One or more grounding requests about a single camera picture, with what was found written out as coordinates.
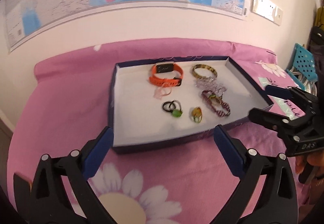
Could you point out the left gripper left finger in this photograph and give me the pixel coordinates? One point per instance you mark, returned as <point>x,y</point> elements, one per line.
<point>60,191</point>

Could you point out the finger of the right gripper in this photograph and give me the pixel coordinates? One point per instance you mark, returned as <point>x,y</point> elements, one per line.
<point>270,120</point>
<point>276,91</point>

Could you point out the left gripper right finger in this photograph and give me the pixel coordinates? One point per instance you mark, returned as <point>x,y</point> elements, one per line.
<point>277,202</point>

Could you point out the tortoiseshell bangle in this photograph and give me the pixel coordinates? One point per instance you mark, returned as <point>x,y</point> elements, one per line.
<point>202,71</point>

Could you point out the orange smart watch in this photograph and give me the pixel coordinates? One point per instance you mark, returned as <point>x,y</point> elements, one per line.
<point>166,74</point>

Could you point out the person's right hand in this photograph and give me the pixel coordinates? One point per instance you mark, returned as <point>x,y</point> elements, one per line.
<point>309,166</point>

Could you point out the teal perforated basket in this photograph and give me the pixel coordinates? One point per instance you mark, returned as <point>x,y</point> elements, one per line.
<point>302,70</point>

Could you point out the navy blue shallow box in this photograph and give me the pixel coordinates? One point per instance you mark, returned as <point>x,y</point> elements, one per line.
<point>146,117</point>

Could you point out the white wall socket panel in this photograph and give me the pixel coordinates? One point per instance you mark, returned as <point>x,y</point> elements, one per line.
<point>269,10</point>

